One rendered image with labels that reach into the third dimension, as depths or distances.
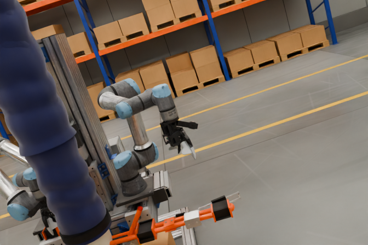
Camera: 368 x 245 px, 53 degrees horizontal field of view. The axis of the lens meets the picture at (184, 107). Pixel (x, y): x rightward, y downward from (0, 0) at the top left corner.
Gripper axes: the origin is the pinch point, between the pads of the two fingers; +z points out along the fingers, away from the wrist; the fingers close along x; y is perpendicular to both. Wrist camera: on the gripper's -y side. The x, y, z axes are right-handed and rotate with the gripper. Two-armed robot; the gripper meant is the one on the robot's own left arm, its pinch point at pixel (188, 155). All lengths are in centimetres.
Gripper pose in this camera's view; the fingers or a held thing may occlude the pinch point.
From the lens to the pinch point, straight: 171.0
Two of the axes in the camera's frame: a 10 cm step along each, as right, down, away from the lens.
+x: 5.1, 0.6, -8.6
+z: 3.1, 9.2, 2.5
